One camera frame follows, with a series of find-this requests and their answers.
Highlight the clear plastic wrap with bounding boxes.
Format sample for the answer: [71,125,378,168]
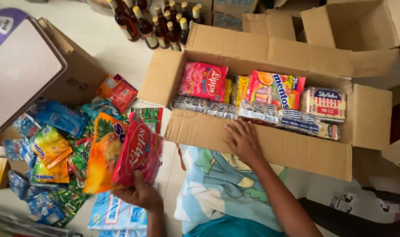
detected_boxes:
[0,211,83,237]

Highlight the teal shirt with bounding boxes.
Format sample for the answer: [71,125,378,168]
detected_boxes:
[183,215,286,237]

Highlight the heap of candy bags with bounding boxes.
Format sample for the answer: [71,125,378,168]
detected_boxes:
[3,97,164,228]

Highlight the light blue plastic pack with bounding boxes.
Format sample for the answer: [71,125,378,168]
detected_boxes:
[98,229,148,237]
[87,190,148,230]

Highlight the black garment with white tags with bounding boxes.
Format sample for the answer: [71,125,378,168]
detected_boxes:
[299,187,400,237]

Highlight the blue printed carton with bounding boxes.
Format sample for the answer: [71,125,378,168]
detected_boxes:
[212,0,260,32]

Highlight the person's left hand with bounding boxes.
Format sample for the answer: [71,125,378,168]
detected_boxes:
[111,169,164,213]

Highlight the red candy bag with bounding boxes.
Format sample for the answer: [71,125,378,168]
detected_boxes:
[112,112,164,187]
[179,62,228,102]

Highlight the person's right hand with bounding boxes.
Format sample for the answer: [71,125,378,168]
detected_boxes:
[223,118,267,167]

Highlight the purple white bag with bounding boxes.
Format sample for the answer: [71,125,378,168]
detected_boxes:
[0,7,29,50]

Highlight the clear blue cracker pack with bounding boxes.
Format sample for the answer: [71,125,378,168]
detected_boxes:
[206,100,240,120]
[238,100,280,124]
[172,95,208,114]
[276,110,341,141]

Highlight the plain cardboard box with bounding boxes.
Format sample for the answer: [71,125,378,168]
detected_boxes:
[381,133,400,173]

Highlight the colourful fruit candy bag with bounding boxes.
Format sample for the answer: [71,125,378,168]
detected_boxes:
[246,70,306,111]

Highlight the red white cracker pack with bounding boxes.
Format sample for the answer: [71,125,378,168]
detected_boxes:
[300,86,347,123]

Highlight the large open cardboard box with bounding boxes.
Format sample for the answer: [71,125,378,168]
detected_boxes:
[137,23,400,182]

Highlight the orange red snack bag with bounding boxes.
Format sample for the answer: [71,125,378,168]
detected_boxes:
[95,74,139,115]

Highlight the closed brown cardboard box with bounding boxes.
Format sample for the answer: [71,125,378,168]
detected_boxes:
[37,17,109,106]

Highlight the group of brown glass bottles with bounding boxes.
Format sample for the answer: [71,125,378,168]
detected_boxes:
[107,0,206,51]

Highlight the cartoon print cloth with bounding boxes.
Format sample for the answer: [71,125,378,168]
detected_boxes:
[174,144,288,235]

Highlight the yellow candy bag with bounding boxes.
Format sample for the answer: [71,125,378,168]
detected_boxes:
[224,76,250,106]

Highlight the orange fruit candy bag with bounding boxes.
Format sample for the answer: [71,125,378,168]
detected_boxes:
[83,113,130,195]

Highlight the empty open cardboard box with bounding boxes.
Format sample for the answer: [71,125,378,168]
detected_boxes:
[300,0,400,51]

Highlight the beige plastic stool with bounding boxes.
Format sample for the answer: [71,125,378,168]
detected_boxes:
[0,16,68,134]

